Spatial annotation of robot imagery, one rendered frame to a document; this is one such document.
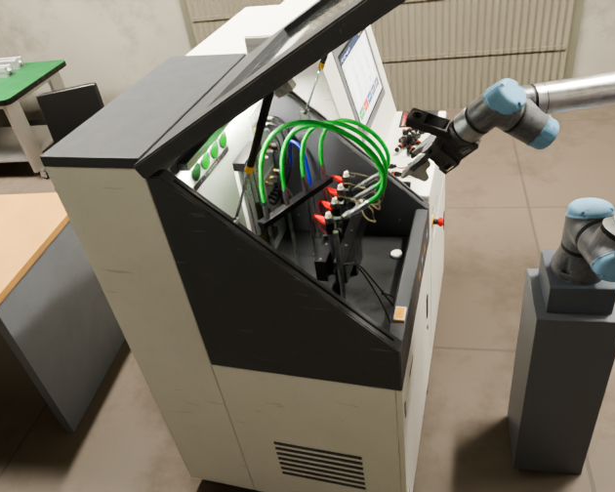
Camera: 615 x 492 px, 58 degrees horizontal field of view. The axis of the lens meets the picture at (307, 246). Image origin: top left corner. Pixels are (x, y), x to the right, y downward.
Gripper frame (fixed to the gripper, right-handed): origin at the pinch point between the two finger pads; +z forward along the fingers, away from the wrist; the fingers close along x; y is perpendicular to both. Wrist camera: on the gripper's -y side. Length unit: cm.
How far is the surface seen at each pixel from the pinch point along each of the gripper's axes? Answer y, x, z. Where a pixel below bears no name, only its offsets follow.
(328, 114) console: -20.8, 29.6, 34.4
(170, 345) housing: -20, -54, 67
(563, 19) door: 94, 321, 104
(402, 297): 24.4, -18.7, 23.5
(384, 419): 42, -46, 41
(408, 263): 24.0, -4.0, 28.5
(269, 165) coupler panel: -26, 14, 55
